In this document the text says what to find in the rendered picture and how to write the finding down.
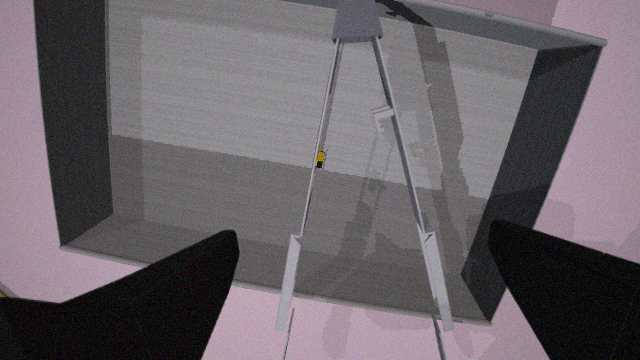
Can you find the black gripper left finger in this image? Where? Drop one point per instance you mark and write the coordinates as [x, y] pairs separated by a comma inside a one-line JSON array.
[[166, 311]]

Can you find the grey roasting tin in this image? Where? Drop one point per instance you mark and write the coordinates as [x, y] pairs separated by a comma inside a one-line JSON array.
[[168, 121]]

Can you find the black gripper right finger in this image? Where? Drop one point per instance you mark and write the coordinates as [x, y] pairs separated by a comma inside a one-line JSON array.
[[582, 304]]

